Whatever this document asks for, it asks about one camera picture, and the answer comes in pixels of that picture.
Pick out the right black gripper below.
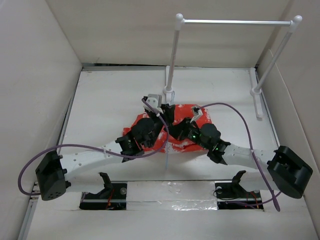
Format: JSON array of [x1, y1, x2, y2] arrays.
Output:
[[163, 117, 210, 151]]

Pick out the orange white tie-dye trousers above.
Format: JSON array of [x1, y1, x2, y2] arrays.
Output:
[[122, 104, 212, 154]]

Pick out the blue wire hanger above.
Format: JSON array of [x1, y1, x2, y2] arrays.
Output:
[[165, 90, 175, 170]]

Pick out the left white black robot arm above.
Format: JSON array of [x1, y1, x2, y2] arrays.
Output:
[[35, 103, 175, 201]]

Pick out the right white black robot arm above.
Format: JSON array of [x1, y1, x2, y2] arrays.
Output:
[[168, 117, 313, 199]]

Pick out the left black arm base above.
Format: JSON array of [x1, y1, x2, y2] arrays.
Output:
[[79, 172, 128, 211]]

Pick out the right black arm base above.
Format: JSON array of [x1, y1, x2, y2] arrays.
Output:
[[212, 170, 264, 210]]

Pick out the white clothes rack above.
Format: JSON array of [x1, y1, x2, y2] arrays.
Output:
[[163, 13, 303, 119]]

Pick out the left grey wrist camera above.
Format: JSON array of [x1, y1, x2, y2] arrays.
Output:
[[146, 94, 163, 113]]

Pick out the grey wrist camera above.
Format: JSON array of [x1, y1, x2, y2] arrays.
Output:
[[190, 105, 203, 123], [146, 94, 163, 113]]

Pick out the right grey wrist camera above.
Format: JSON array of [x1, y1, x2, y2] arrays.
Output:
[[190, 105, 203, 123]]

